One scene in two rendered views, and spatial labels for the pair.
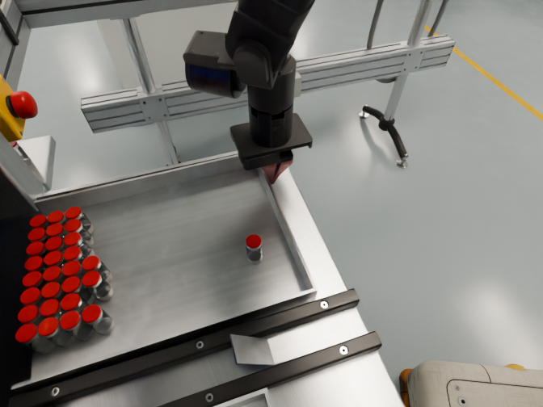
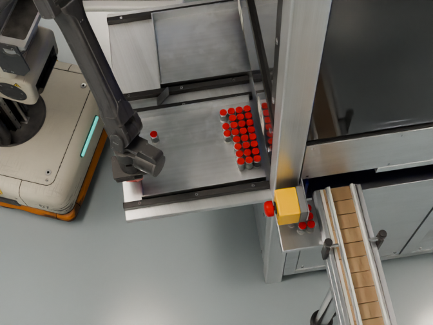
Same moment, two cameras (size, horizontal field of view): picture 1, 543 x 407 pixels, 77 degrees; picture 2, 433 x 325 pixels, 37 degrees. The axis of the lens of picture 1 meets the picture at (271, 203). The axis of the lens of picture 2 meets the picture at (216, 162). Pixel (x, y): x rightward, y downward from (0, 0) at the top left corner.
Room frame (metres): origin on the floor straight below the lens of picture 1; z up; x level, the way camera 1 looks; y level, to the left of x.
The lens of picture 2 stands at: (1.00, 0.40, 2.50)
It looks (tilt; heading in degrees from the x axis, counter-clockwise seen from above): 65 degrees down; 195
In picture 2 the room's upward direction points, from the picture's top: 6 degrees counter-clockwise
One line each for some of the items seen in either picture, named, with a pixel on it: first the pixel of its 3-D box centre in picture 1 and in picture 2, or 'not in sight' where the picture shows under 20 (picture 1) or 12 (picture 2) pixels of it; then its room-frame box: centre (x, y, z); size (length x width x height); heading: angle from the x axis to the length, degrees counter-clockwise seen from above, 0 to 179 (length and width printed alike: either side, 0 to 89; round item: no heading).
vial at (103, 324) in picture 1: (98, 320); (223, 116); (0.14, 0.20, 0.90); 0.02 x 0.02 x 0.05
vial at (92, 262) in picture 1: (97, 270); (227, 137); (0.20, 0.23, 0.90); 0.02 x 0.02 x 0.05
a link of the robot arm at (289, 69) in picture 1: (266, 81); (127, 151); (0.37, 0.01, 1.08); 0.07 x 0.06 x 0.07; 72
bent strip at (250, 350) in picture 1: (295, 337); (145, 98); (0.12, -0.03, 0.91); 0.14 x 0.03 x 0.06; 107
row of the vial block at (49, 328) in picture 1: (61, 273); (243, 137); (0.20, 0.27, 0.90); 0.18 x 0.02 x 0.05; 19
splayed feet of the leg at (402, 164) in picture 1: (384, 128); not in sight; (1.49, -0.63, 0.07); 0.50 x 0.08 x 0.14; 18
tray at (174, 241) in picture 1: (166, 248); (197, 146); (0.24, 0.15, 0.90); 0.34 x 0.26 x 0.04; 109
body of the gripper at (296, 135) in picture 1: (271, 122); (130, 161); (0.36, 0.00, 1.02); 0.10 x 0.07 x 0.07; 109
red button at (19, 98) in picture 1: (20, 105); (271, 208); (0.43, 0.38, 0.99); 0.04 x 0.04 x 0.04; 18
